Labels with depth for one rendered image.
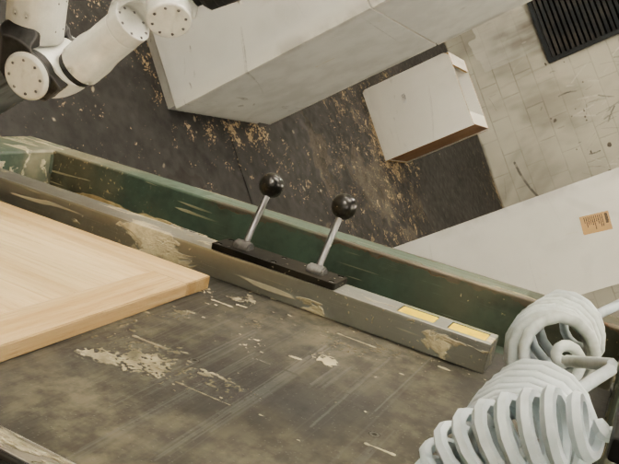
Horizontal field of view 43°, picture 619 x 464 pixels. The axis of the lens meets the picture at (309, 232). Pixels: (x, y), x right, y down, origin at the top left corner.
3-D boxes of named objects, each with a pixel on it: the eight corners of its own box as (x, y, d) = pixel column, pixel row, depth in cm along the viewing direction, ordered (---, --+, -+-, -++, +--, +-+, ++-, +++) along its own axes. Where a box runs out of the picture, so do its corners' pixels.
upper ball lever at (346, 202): (305, 279, 111) (340, 196, 114) (328, 287, 110) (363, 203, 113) (297, 271, 108) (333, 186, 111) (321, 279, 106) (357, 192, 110)
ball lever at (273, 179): (233, 255, 116) (269, 176, 119) (255, 262, 114) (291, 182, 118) (224, 246, 112) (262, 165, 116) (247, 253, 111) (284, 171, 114)
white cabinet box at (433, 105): (383, 97, 640) (464, 60, 609) (405, 163, 634) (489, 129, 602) (361, 90, 600) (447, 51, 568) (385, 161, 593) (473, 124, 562)
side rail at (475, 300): (66, 200, 162) (74, 148, 160) (610, 386, 121) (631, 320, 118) (46, 203, 157) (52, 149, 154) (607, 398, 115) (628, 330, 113)
